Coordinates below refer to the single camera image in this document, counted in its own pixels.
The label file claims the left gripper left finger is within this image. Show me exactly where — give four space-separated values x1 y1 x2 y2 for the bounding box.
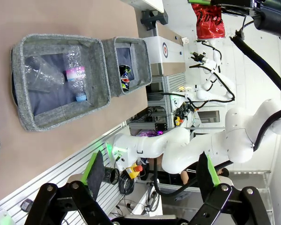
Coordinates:
25 150 113 225

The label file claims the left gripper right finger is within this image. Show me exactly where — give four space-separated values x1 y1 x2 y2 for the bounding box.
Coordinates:
189 151 272 225

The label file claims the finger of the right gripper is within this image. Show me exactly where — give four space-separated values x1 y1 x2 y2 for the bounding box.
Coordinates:
219 7 257 16
188 0 251 8

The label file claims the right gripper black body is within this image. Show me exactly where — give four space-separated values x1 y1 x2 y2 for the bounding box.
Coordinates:
249 0 281 36

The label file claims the red wrapper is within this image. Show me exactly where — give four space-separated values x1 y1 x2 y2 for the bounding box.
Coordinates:
191 2 226 40

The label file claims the clear plastic water bottle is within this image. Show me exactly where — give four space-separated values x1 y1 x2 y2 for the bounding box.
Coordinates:
63 44 88 103

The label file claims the clear plastic cup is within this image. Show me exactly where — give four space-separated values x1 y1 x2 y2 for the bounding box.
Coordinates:
24 56 66 93

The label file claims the black tube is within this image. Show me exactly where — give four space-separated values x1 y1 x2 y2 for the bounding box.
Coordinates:
104 167 120 186

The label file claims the seated person with black hair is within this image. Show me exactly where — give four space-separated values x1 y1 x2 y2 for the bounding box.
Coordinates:
180 167 230 187

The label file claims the yellow emergency stop button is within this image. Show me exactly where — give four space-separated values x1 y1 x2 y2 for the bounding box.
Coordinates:
127 164 143 179

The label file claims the white cabinet with roundel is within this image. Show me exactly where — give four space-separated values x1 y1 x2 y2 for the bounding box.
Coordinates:
144 35 187 77

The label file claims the grey fabric basket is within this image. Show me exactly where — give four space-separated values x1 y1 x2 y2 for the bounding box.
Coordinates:
102 36 153 98
10 34 112 132

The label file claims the black cable bundle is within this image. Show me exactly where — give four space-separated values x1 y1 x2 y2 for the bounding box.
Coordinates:
118 172 135 195

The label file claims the aluminium table frame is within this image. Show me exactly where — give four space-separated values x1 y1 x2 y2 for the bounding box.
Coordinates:
0 121 136 225

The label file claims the right arm black cable sleeve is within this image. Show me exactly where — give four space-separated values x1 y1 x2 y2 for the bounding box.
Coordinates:
229 35 281 152

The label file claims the black metal bracket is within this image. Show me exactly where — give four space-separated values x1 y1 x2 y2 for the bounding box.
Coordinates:
140 9 169 31

